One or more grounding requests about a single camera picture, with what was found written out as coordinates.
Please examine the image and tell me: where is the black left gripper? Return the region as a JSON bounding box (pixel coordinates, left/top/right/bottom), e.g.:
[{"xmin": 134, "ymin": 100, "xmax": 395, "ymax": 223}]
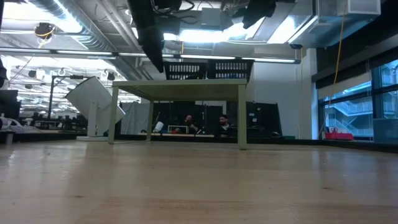
[{"xmin": 127, "ymin": 0, "xmax": 165, "ymax": 73}]

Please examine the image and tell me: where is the black slotted plastic basket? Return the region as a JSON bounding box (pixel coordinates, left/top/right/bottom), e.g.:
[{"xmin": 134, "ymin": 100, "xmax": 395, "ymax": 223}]
[
  {"xmin": 164, "ymin": 61, "xmax": 208, "ymax": 81},
  {"xmin": 206, "ymin": 58, "xmax": 255, "ymax": 83}
]

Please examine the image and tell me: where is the green perforated metal shelf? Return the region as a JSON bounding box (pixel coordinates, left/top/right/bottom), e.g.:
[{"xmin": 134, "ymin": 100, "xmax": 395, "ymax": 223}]
[{"xmin": 108, "ymin": 78, "xmax": 249, "ymax": 151}]

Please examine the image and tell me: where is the long ceiling light bar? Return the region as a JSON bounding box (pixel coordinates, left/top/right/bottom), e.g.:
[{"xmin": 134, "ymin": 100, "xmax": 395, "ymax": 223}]
[{"xmin": 0, "ymin": 46, "xmax": 302, "ymax": 65}]

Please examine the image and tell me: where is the black partition curtain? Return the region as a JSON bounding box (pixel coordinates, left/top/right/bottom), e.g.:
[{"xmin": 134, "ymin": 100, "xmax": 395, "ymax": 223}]
[{"xmin": 154, "ymin": 101, "xmax": 224, "ymax": 135}]

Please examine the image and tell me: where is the grey cloth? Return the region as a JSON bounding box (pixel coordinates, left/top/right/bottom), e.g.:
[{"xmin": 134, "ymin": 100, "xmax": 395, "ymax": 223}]
[{"xmin": 120, "ymin": 101, "xmax": 150, "ymax": 135}]

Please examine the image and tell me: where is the wooden background table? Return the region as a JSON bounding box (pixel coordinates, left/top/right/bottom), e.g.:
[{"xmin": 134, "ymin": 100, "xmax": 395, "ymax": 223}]
[{"xmin": 136, "ymin": 132, "xmax": 216, "ymax": 139}]

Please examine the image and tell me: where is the white ceiling unit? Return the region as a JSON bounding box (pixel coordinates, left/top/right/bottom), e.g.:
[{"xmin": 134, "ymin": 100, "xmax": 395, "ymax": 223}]
[{"xmin": 335, "ymin": 0, "xmax": 382, "ymax": 17}]

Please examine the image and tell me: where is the black light stand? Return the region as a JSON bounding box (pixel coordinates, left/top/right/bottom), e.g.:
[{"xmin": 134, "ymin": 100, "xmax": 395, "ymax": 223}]
[{"xmin": 47, "ymin": 73, "xmax": 85, "ymax": 116}]

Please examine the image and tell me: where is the red bag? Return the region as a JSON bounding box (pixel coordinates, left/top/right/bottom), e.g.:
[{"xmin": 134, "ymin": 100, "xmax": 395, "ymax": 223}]
[{"xmin": 323, "ymin": 126, "xmax": 354, "ymax": 141}]

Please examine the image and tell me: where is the black screen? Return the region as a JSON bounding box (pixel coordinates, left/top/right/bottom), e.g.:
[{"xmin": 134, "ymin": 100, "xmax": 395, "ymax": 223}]
[{"xmin": 0, "ymin": 89, "xmax": 21, "ymax": 119}]

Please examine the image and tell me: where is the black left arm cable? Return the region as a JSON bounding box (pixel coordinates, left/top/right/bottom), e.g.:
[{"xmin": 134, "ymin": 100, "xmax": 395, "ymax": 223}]
[{"xmin": 150, "ymin": 0, "xmax": 196, "ymax": 25}]

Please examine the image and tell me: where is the white frame box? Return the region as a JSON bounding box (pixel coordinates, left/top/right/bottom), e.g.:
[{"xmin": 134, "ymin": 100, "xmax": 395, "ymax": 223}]
[{"xmin": 167, "ymin": 124, "xmax": 190, "ymax": 134}]

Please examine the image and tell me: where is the yellow hanging cord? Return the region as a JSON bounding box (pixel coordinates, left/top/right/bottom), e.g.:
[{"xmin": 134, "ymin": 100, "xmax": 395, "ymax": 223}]
[{"xmin": 332, "ymin": 0, "xmax": 348, "ymax": 85}]

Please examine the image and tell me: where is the black yellow cable reel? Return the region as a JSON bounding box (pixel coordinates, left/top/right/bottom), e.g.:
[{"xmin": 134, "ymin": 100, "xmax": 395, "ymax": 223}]
[{"xmin": 33, "ymin": 22, "xmax": 57, "ymax": 43}]

